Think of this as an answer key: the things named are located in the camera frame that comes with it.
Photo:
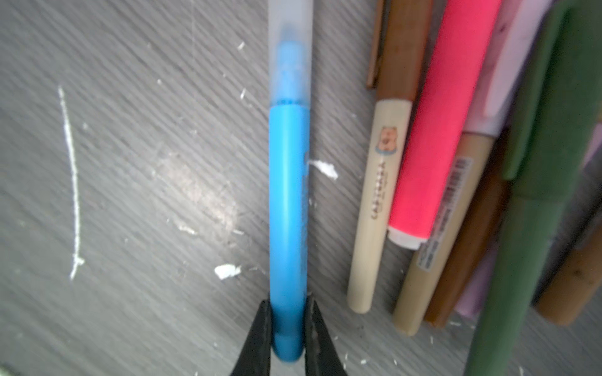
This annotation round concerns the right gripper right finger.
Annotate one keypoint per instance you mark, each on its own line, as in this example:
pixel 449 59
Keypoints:
pixel 321 357

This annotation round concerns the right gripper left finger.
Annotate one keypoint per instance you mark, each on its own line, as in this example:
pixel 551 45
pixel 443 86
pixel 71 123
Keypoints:
pixel 255 355

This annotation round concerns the blue highlighter pen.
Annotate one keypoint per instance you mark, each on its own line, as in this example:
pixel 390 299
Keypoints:
pixel 290 31

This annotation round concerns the gold brown pen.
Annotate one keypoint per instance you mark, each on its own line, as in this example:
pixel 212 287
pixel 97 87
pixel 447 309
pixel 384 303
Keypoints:
pixel 574 284

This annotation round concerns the green pen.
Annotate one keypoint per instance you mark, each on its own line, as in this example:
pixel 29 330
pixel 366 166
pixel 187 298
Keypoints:
pixel 554 116

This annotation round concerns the pink highlighter pen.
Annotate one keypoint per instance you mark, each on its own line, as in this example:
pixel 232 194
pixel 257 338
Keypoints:
pixel 448 88

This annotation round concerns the light pink cap pen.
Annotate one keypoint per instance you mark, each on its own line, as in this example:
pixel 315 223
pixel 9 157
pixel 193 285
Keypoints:
pixel 474 194

